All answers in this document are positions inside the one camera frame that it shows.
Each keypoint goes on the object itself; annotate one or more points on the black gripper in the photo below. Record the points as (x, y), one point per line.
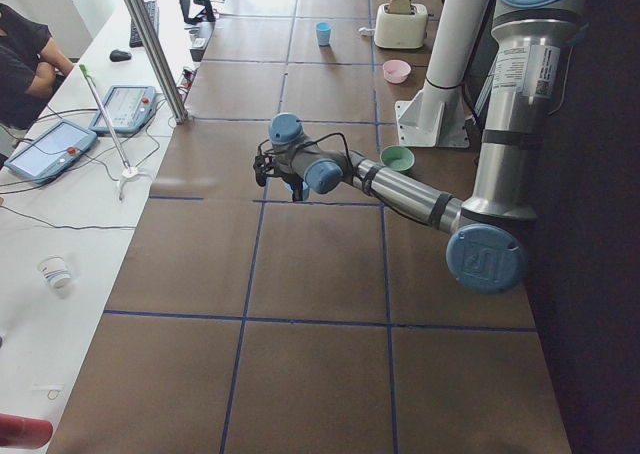
(294, 179)

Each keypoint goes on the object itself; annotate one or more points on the light blue cup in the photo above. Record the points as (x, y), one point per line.
(305, 190)
(323, 33)

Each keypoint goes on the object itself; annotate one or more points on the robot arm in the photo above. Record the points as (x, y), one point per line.
(485, 251)

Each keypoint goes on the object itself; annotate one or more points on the green bowl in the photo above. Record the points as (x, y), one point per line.
(398, 158)

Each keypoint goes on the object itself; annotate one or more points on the pink bowl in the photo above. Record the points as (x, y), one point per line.
(396, 71)

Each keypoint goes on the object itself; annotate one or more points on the rod with green tip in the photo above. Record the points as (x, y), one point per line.
(130, 172)

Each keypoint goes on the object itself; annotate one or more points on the cream toaster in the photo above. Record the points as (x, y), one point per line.
(400, 24)

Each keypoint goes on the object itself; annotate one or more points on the teach pendant far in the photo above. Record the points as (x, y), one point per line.
(130, 107)

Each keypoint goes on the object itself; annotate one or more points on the teach pendant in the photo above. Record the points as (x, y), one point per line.
(53, 152)
(130, 107)

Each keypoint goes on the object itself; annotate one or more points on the black computer mouse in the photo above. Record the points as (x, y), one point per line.
(119, 56)

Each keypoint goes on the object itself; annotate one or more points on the teach pendant near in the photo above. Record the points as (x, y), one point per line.
(53, 152)

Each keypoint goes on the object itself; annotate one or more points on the paper cup on desk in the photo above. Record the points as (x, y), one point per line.
(54, 271)

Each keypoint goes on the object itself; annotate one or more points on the person in black shirt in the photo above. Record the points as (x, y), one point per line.
(33, 67)

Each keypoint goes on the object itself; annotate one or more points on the red cylinder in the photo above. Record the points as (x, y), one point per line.
(23, 432)

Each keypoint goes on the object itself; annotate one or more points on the white mount base plate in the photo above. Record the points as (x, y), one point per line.
(442, 128)

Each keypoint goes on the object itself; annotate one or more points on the aluminium frame post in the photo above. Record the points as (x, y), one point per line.
(157, 59)

